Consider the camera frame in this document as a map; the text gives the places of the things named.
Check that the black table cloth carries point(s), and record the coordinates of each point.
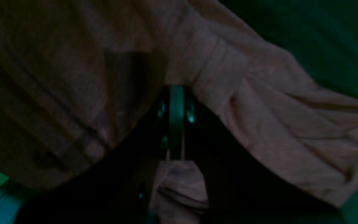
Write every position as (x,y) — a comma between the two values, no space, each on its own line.
(321,34)

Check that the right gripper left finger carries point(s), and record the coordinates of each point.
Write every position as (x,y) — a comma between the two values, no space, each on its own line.
(118,188)

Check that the red long-sleeve T-shirt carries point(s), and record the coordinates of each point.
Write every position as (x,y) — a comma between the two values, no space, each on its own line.
(76,76)

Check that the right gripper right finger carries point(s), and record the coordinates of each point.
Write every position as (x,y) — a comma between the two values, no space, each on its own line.
(240,189)

